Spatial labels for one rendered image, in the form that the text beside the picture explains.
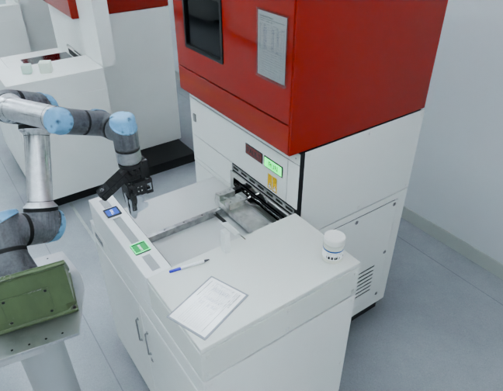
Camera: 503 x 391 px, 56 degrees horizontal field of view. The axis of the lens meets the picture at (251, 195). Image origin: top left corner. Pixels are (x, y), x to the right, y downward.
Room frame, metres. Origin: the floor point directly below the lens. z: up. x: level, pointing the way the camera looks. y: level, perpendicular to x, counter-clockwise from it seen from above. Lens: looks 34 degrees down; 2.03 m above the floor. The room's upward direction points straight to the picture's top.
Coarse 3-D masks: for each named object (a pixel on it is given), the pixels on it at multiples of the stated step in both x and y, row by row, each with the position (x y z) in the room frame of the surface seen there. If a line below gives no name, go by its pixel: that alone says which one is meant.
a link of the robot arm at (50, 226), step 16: (32, 96) 1.53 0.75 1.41; (48, 96) 1.58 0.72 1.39; (32, 128) 1.47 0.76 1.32; (32, 144) 1.45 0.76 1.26; (48, 144) 1.49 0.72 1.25; (32, 160) 1.43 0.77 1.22; (48, 160) 1.46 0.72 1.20; (32, 176) 1.40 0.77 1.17; (48, 176) 1.42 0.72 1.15; (32, 192) 1.37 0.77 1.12; (48, 192) 1.39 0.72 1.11; (32, 208) 1.33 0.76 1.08; (48, 208) 1.35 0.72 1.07; (48, 224) 1.31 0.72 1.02; (64, 224) 1.36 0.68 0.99; (48, 240) 1.30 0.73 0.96
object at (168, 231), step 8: (216, 208) 1.65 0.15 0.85; (200, 216) 1.59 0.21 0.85; (208, 216) 1.61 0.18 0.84; (176, 224) 1.54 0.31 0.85; (184, 224) 1.54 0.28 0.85; (192, 224) 1.56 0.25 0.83; (160, 232) 1.49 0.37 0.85; (168, 232) 1.50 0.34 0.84; (176, 232) 1.52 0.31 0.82; (152, 240) 1.46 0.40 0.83
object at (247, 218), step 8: (216, 200) 1.68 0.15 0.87; (224, 200) 1.67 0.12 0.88; (224, 208) 1.63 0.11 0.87; (240, 208) 1.61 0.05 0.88; (248, 208) 1.61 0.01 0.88; (232, 216) 1.58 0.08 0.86; (240, 216) 1.55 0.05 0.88; (248, 216) 1.55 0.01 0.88; (256, 216) 1.55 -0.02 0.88; (240, 224) 1.53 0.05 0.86; (248, 224) 1.50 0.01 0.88; (256, 224) 1.50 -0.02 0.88; (264, 224) 1.50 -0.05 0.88; (248, 232) 1.48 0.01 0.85
